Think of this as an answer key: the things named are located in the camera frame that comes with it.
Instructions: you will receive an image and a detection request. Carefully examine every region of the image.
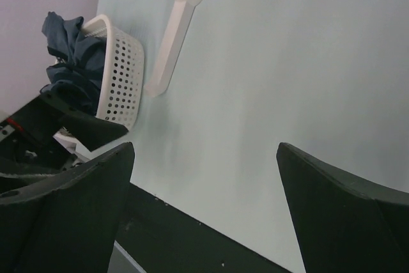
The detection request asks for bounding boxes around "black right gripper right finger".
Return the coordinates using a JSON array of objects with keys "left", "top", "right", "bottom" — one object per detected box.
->
[{"left": 276, "top": 143, "right": 408, "bottom": 272}]

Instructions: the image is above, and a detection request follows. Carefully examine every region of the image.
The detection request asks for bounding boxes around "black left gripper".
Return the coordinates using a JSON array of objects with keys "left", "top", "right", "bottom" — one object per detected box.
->
[{"left": 1, "top": 93, "right": 128, "bottom": 177}]

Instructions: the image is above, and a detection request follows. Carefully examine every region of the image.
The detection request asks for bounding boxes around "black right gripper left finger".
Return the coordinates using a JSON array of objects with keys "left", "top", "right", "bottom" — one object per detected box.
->
[{"left": 1, "top": 143, "right": 135, "bottom": 272}]

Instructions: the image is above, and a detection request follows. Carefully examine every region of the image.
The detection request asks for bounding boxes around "navy blue t-shirt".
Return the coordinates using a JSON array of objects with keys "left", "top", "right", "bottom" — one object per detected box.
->
[{"left": 40, "top": 12, "right": 106, "bottom": 116}]

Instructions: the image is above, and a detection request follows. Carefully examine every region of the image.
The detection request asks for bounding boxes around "white perforated plastic basket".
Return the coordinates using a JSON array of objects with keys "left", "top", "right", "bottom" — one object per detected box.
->
[{"left": 68, "top": 15, "right": 144, "bottom": 131}]

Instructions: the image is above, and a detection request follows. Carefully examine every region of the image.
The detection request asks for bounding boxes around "silver clothes rack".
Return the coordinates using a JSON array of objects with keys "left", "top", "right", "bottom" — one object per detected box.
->
[{"left": 144, "top": 0, "right": 202, "bottom": 97}]

